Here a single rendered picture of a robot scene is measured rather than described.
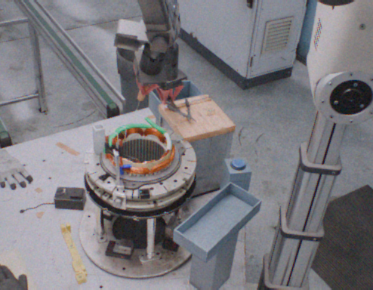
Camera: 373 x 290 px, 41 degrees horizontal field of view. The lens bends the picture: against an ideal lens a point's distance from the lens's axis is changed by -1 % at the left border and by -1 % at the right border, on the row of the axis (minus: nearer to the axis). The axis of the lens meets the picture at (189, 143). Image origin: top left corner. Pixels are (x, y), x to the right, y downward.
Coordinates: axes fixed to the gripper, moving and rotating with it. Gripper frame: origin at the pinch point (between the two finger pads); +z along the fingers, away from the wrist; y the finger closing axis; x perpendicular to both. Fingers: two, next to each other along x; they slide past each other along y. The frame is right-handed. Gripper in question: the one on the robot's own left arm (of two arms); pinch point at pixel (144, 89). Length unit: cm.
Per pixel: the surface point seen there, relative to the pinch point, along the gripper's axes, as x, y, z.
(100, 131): -9.7, 1.1, 16.6
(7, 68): -36, -193, 214
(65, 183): -16, -9, 63
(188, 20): 109, -219, 184
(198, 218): 14.1, 28.2, 20.6
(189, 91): 30, -32, 41
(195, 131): 22.8, -4.8, 27.5
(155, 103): 15.1, -24.3, 38.1
